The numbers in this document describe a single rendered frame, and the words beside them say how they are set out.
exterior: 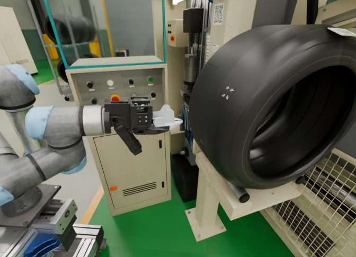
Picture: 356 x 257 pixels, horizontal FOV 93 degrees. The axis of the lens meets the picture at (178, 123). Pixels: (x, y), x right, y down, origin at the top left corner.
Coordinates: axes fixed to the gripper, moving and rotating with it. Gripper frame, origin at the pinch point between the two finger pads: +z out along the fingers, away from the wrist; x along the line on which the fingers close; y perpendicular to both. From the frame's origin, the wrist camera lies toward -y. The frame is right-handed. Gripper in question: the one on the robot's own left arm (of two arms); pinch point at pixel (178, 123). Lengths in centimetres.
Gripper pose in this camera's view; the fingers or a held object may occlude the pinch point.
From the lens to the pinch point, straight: 50.5
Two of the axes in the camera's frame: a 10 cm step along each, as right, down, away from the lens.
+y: 1.1, -8.9, -4.5
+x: -3.1, -4.6, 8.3
